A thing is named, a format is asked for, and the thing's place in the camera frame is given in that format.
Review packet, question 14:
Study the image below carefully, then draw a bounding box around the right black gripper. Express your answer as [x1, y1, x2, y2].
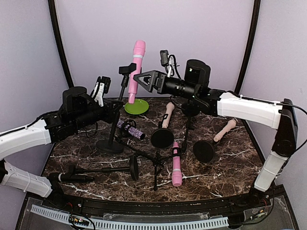
[133, 70, 199, 101]

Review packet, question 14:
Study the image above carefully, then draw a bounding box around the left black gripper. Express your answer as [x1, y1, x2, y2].
[72, 97, 123, 130]

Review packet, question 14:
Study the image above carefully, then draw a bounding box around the pink microphone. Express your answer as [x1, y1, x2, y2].
[128, 40, 146, 104]
[172, 141, 182, 187]

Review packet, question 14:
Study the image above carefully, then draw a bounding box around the black round-base mic stand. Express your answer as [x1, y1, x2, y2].
[95, 63, 137, 154]

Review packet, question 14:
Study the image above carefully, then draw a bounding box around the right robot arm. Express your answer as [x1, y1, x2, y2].
[133, 59, 298, 208]

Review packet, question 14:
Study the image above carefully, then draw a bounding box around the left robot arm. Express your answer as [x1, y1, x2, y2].
[0, 86, 123, 209]

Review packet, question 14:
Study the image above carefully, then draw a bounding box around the purple glitter microphone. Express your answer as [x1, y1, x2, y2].
[117, 119, 146, 140]

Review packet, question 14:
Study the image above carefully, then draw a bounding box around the black empty mic stand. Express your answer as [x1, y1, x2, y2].
[181, 100, 200, 153]

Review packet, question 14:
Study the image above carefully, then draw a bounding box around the black stand holding beige mic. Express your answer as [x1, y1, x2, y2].
[151, 121, 174, 149]

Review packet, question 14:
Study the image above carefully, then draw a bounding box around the black stand front left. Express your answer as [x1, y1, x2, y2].
[69, 155, 139, 181]

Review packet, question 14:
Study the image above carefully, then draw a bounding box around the black tripod mic stand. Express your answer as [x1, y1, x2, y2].
[115, 132, 165, 191]

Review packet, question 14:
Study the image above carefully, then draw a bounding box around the black microphone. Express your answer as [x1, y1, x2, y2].
[48, 172, 94, 183]

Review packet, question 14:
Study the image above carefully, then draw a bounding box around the beige microphone right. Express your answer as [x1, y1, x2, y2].
[213, 119, 236, 142]

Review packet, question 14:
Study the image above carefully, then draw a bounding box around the pink microphone front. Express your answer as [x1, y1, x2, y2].
[172, 141, 182, 187]

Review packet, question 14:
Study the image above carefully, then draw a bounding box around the green plate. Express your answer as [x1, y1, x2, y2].
[124, 99, 149, 115]

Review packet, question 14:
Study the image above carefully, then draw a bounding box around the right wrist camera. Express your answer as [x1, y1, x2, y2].
[160, 50, 181, 79]

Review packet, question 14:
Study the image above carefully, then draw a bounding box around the left black frame post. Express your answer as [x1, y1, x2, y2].
[47, 0, 74, 88]

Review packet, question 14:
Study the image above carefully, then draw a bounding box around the black frame post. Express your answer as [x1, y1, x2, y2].
[235, 0, 261, 94]
[47, 0, 74, 88]

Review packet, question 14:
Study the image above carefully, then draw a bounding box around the right black frame post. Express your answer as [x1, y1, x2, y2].
[235, 0, 261, 94]

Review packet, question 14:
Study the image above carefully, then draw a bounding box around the white cable duct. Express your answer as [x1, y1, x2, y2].
[30, 205, 229, 230]

